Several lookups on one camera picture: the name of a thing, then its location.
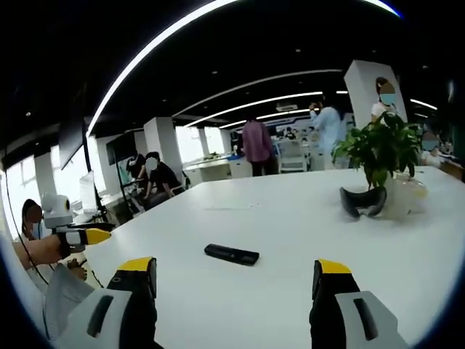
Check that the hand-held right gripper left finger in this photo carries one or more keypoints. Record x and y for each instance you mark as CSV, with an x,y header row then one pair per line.
x,y
125,287

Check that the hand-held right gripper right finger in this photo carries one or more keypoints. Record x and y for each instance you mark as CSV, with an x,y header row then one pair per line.
x,y
338,287

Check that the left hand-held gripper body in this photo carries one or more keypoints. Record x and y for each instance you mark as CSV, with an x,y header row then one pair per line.
x,y
57,211

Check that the black remote control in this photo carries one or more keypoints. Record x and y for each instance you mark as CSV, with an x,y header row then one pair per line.
x,y
231,254

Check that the black stand pole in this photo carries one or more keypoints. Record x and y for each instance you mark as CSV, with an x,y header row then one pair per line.
x,y
95,189

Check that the grey cloth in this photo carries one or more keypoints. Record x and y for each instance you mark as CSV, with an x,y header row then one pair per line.
x,y
63,294

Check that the dark standing screen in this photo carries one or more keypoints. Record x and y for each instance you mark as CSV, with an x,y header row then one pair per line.
x,y
121,160

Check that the black headset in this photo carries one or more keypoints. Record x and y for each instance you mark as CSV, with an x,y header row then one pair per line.
x,y
363,203

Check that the white office chair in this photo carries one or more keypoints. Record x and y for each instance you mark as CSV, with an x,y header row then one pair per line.
x,y
293,154

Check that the green potted plant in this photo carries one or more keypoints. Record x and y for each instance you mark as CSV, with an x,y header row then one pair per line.
x,y
381,145

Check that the white desk row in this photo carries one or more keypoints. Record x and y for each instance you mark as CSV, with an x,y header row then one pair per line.
x,y
218,167

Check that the long curved ceiling light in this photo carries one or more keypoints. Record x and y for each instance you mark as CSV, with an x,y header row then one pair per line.
x,y
152,47

